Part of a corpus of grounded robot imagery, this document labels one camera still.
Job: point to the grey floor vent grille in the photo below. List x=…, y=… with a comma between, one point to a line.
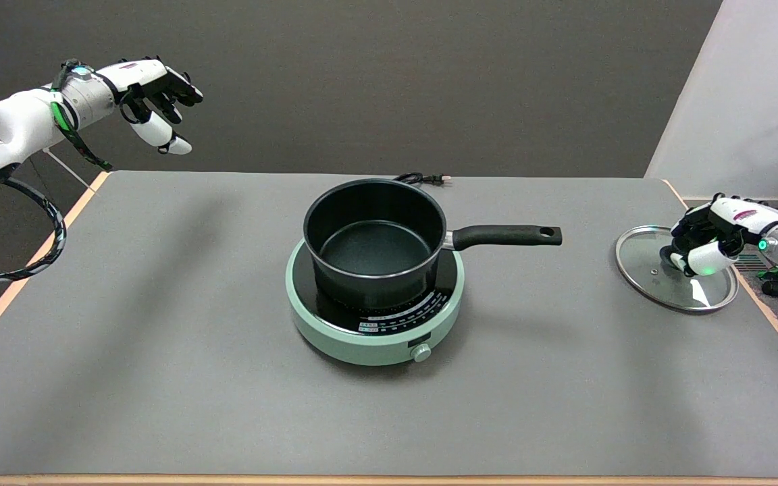
x=754, y=263

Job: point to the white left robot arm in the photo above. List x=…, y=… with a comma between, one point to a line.
x=17, y=121

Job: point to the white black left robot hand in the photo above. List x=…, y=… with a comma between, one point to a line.
x=142, y=74

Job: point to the mint green induction cooker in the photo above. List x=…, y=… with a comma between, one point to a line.
x=335, y=337

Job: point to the glass pot lid black knob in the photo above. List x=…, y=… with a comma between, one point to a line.
x=645, y=270

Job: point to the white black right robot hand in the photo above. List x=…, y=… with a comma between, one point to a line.
x=733, y=219

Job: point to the grey stand leg black foot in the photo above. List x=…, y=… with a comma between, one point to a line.
x=774, y=289

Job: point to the grey table mat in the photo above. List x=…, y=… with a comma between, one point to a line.
x=159, y=371

